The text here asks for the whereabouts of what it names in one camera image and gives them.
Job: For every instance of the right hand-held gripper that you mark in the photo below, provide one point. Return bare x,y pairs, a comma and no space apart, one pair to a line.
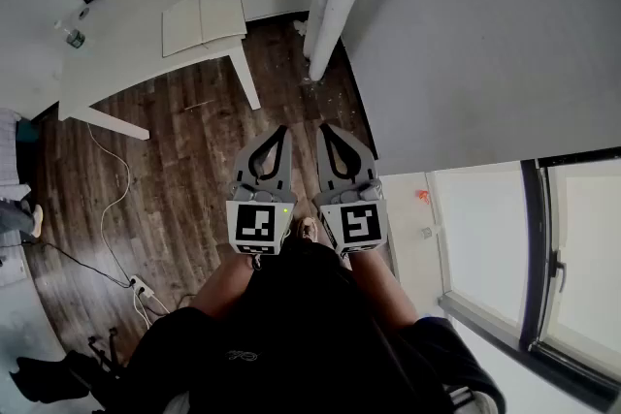
359,223

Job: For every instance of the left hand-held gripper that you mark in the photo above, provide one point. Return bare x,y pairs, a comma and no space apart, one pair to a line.
254,223

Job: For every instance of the blue notebook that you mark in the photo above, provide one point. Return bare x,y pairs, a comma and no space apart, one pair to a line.
194,22

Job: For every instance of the person's left forearm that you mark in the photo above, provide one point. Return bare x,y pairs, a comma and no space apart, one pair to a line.
223,286

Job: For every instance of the person's right forearm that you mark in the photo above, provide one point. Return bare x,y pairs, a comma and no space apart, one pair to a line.
383,291

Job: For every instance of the person's light shoe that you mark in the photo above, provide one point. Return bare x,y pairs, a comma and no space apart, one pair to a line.
307,229

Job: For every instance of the small orange object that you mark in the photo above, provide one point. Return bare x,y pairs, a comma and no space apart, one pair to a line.
422,196

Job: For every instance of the white table leg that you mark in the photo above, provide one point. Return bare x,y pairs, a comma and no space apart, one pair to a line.
116,123
246,80

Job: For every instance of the white crumpled paper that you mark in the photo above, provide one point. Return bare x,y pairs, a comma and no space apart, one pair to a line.
301,26

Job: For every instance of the white power strip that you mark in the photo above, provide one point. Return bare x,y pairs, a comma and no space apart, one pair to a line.
140,287

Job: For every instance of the person's black shirt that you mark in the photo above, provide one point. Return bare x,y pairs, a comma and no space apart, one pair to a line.
291,344

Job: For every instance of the clear plastic water bottle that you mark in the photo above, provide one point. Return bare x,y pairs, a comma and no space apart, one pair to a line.
74,37

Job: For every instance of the small round grey cap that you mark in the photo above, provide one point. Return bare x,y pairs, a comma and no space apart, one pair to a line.
84,13

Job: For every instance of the teal bin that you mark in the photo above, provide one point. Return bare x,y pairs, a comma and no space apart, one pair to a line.
28,131

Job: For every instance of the white grid fabric box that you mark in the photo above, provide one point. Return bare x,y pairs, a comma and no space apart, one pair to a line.
7,145

